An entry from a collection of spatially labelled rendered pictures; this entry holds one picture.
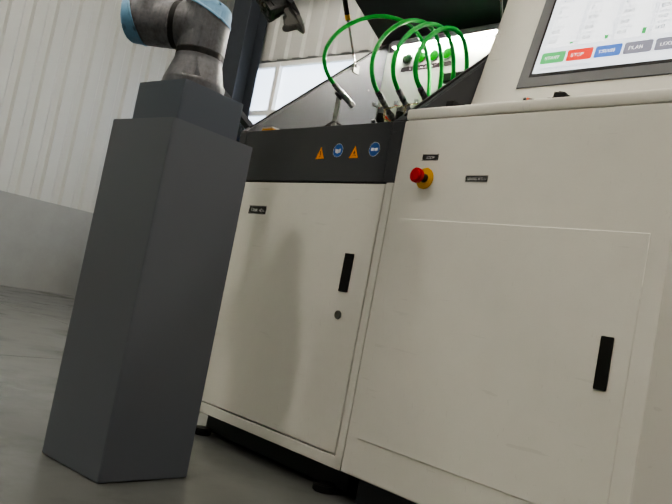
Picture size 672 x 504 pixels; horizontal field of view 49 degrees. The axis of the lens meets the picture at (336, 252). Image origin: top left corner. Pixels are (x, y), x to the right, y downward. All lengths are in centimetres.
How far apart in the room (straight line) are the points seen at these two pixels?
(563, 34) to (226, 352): 129
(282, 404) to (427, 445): 50
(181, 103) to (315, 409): 83
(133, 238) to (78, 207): 747
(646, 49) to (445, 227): 62
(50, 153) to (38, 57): 105
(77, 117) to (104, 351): 753
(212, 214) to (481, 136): 64
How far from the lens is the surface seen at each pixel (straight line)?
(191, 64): 181
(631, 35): 196
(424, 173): 178
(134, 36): 193
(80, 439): 176
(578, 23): 206
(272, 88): 876
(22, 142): 884
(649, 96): 155
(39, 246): 891
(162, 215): 165
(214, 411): 226
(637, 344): 145
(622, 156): 153
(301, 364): 198
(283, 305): 206
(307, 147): 213
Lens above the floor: 46
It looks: 4 degrees up
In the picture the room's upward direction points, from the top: 11 degrees clockwise
